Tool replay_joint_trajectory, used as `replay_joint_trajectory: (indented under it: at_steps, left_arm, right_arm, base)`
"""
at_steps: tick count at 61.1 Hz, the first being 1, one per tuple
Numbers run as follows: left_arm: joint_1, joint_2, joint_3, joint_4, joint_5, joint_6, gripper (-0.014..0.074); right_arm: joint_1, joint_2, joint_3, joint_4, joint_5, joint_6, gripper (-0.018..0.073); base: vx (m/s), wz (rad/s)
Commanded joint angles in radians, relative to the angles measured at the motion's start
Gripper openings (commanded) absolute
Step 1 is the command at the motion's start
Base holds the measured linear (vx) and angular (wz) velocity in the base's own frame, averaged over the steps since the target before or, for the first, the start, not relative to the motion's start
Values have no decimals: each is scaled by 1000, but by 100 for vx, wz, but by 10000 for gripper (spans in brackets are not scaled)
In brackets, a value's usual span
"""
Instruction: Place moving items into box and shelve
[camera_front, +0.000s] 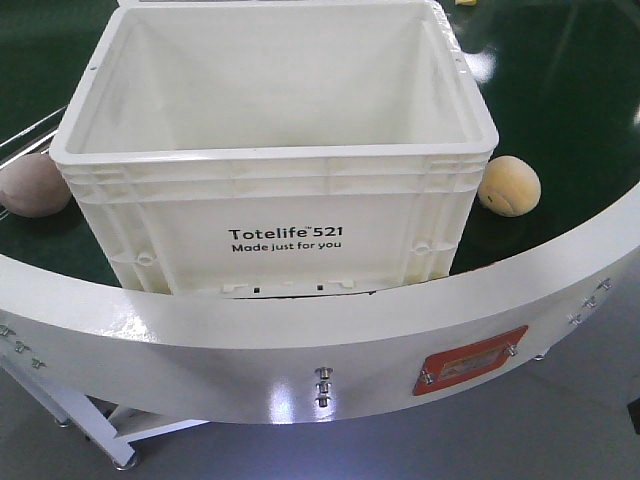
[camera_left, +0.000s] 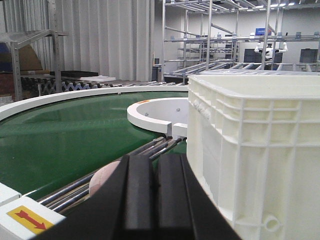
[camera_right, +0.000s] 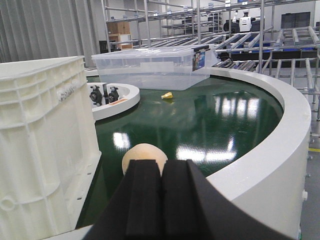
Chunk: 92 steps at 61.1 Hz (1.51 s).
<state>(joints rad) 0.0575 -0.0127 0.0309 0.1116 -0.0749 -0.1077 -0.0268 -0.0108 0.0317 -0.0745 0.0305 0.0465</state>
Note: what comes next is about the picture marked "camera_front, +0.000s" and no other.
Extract white plastic tote box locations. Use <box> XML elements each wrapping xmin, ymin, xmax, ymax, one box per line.
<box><xmin>50</xmin><ymin>1</ymin><xmax>498</xmax><ymax>298</ymax></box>

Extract yellow tennis ball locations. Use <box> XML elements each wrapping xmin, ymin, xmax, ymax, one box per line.
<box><xmin>477</xmin><ymin>156</ymin><xmax>541</xmax><ymax>217</ymax></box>

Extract pink worn tennis ball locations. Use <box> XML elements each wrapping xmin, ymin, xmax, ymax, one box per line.
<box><xmin>1</xmin><ymin>153</ymin><xmax>71</xmax><ymax>218</ymax></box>

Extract white curved conveyor rim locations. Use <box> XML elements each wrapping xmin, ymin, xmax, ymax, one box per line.
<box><xmin>1</xmin><ymin>189</ymin><xmax>639</xmax><ymax>424</ymax></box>

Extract orange label plate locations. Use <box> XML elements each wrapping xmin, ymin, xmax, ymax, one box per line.
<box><xmin>412</xmin><ymin>325</ymin><xmax>529</xmax><ymax>396</ymax></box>

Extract white conveyor support leg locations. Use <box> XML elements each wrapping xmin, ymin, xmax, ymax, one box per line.
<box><xmin>1</xmin><ymin>354</ymin><xmax>205</xmax><ymax>471</ymax></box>

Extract metal conveyor guide rails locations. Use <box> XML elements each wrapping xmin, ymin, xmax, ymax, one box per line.
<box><xmin>1</xmin><ymin>106</ymin><xmax>66</xmax><ymax>165</ymax></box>

